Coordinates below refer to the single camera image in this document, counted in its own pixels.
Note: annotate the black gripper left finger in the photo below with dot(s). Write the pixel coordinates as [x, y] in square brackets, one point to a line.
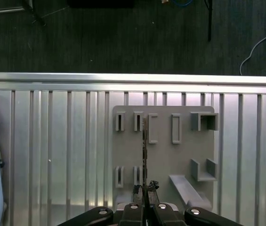
[130, 214]

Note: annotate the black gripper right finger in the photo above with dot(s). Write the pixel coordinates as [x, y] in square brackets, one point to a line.
[163, 214]

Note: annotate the RAM stick with blue label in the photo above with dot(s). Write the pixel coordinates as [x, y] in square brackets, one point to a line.
[145, 153]

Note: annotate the grey parts rack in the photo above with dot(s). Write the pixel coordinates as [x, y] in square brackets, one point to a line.
[165, 160]

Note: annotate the black desk leg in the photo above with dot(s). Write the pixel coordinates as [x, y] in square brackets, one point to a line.
[209, 23]

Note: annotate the aluminium frame rail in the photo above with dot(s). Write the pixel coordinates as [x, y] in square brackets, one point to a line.
[1, 10]

